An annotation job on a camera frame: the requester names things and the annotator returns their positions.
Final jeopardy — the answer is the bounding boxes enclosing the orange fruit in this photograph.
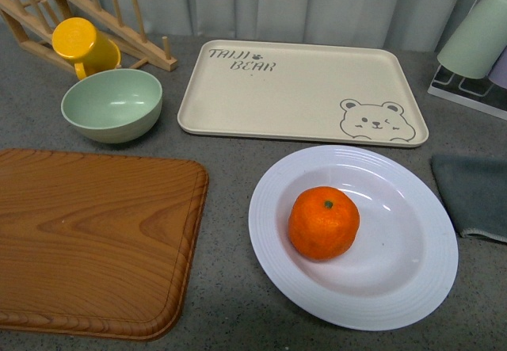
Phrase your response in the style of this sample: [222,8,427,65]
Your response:
[288,186,360,261]

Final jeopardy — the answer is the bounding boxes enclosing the white round plate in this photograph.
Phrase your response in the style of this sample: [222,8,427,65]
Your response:
[248,145,459,331]

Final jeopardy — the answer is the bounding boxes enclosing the yellow mug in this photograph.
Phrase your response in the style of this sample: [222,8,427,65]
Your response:
[51,17,121,80]

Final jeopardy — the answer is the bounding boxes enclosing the beige bear tray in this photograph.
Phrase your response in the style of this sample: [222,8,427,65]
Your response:
[177,40,429,147]

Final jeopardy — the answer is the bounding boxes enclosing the wooden dish rack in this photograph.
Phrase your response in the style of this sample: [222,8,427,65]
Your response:
[1,0,177,73]

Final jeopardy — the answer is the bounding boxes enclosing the light green bowl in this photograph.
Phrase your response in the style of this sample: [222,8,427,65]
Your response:
[61,69,162,144]

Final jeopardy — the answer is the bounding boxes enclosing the grey curtain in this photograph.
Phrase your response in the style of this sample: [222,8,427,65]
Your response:
[100,0,476,52]

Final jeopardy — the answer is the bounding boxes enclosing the lilac cup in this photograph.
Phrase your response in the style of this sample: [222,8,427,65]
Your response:
[488,48,507,90]

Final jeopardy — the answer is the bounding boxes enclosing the light green cup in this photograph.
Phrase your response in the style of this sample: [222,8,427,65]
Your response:
[437,0,506,79]

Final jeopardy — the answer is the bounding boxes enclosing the grey cloth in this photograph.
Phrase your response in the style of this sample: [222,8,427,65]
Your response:
[431,155,506,243]

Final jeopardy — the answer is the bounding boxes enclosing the wooden cutting board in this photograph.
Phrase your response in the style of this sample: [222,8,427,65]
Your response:
[1,149,208,341]

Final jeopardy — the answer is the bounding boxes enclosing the clear acrylic cup stand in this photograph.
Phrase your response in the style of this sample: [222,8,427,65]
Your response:
[428,0,506,120]

